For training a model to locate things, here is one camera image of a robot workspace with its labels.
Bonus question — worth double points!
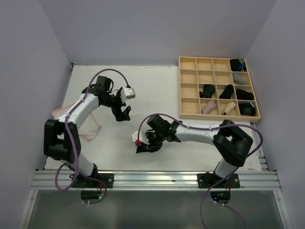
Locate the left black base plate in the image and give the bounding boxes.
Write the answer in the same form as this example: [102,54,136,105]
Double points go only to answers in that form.
[72,173,114,188]

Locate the pink rolled underwear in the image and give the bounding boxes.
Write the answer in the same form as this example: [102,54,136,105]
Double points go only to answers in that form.
[201,101,217,115]

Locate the black striped underwear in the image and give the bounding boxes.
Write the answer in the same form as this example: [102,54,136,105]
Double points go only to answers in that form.
[199,84,215,98]

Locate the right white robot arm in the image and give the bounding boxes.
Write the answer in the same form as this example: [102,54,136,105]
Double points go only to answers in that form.
[137,115,253,187]

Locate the grey rolled underwear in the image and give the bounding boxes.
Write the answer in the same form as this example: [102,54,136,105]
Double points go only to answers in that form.
[232,72,247,85]

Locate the black garment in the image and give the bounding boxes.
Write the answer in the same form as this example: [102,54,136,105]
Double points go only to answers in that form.
[136,143,162,153]

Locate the black blue rolled underwear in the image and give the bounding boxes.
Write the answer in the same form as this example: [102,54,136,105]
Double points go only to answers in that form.
[238,102,256,116]
[229,59,247,72]

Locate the black blue rolled underwear top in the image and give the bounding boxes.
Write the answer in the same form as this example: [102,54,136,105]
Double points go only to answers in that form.
[229,59,247,72]

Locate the aluminium mounting rail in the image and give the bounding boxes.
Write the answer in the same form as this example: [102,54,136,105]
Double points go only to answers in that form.
[30,170,281,191]

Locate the black rolled underwear right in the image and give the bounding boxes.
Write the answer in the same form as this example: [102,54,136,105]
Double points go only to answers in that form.
[236,89,254,100]

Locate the black blue rolled underwear bottom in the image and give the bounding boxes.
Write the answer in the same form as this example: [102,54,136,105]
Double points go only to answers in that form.
[238,102,256,116]

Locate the beige rolled underwear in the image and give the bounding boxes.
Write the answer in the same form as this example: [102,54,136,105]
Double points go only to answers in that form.
[224,102,236,115]

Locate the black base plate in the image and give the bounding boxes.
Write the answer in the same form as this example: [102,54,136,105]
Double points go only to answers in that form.
[72,173,114,188]
[197,172,241,189]

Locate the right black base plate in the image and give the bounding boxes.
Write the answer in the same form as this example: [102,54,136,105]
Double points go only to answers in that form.
[197,172,241,189]

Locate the black rolled underwear middle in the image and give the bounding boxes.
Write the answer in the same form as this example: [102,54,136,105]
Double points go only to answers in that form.
[219,84,234,99]

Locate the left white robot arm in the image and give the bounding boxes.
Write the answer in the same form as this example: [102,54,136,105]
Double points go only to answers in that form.
[43,76,135,187]

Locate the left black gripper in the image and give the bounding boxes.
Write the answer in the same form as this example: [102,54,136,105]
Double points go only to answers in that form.
[102,90,131,122]

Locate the wooden compartment organizer box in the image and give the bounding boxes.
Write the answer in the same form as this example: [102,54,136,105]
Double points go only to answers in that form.
[178,56,261,123]

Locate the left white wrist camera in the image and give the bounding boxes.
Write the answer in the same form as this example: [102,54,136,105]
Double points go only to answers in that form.
[120,87,136,102]

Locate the white pink-trimmed underwear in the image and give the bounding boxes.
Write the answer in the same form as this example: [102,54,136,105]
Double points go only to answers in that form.
[51,104,102,142]

